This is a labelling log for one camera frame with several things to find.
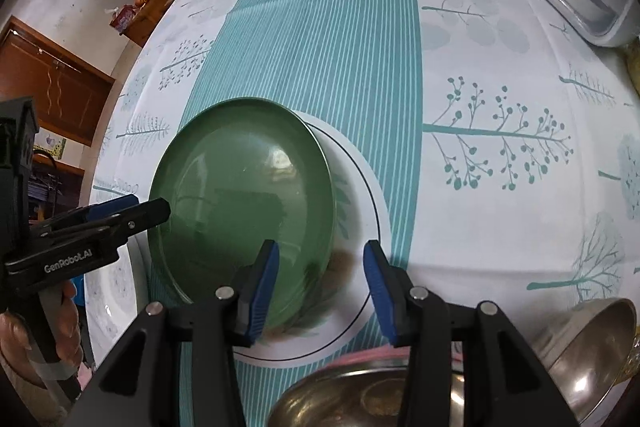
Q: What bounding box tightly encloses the wooden cabinet door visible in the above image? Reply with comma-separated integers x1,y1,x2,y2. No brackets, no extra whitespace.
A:
0,16,117,146

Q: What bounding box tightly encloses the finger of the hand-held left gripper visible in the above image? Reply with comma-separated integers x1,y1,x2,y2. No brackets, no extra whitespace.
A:
30,198,171,258
47,194,140,231

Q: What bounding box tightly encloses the teal tree print tablecloth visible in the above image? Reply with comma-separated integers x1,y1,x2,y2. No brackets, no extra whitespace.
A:
82,0,640,427

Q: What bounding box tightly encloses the wooden sideboard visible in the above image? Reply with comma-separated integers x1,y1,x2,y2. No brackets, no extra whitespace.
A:
122,0,181,48

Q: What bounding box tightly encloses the colourful wall sticker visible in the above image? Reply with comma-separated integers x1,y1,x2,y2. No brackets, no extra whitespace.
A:
42,133,67,160

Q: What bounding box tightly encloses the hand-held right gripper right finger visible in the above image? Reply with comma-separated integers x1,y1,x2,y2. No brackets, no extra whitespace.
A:
363,239,576,427

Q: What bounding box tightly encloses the white plate with black ring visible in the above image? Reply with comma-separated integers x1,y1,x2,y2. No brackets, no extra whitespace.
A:
232,109,416,368

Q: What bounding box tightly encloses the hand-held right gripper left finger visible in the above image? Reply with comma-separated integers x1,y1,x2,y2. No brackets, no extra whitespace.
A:
65,239,281,427

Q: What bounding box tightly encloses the person's left hand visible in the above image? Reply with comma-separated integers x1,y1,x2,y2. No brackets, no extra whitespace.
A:
0,289,85,388

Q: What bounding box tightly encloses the green plate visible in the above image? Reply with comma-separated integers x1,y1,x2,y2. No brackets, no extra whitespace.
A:
147,98,336,330

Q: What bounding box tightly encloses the pink box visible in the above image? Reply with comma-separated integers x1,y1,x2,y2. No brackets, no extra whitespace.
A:
110,4,138,32

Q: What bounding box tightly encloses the yellow object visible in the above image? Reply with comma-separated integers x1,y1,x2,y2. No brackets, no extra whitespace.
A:
622,44,640,98

